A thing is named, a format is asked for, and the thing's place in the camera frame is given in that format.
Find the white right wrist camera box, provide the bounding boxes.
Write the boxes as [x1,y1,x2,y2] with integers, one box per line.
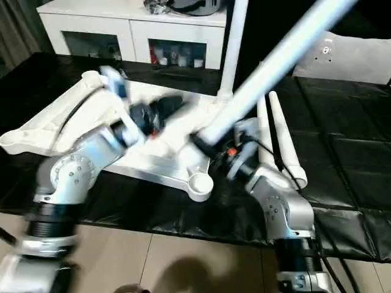
[235,118,263,148]

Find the white sideboard cabinet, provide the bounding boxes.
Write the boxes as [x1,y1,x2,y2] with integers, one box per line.
[37,0,228,71]

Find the colourful clutter bundle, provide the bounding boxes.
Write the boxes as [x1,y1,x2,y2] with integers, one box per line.
[145,0,173,14]

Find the white plastic table leg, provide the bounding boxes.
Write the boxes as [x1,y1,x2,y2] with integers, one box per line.
[197,0,360,146]
[257,95,277,169]
[218,0,249,104]
[269,92,308,190]

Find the white plastic table top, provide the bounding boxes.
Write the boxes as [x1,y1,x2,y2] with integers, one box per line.
[0,70,236,203]

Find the grey curtain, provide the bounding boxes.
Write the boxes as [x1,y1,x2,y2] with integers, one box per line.
[0,0,45,68]

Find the grey bag with black strap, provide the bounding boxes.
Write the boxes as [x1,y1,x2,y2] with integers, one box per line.
[171,0,228,16]

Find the grey pillow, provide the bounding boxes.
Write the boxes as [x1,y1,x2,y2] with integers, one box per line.
[293,31,391,85]

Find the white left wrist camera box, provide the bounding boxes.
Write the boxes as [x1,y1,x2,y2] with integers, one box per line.
[100,65,130,103]

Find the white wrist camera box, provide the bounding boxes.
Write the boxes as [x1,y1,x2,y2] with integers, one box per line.
[235,118,263,148]
[100,65,130,103]

